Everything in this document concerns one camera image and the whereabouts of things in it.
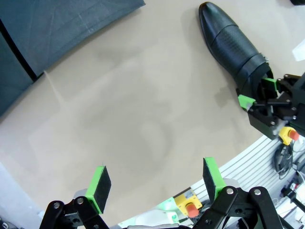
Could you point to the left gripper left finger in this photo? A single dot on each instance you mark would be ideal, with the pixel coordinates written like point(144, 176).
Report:
point(98, 190)

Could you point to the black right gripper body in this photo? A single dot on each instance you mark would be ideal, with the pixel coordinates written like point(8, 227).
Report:
point(297, 105)

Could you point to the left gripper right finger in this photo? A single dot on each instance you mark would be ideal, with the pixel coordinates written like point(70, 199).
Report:
point(214, 181)

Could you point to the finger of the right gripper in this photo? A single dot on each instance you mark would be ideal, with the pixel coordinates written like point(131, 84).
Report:
point(245, 101)
point(270, 83)

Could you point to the black leather buckle shoe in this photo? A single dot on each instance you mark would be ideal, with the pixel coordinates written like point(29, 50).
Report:
point(228, 40)

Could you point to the yellow emergency stop button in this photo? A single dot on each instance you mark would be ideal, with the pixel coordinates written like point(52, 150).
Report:
point(288, 136)
point(188, 205)

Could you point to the grey aluminium profile rail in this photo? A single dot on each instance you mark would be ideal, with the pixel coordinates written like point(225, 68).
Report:
point(257, 157)

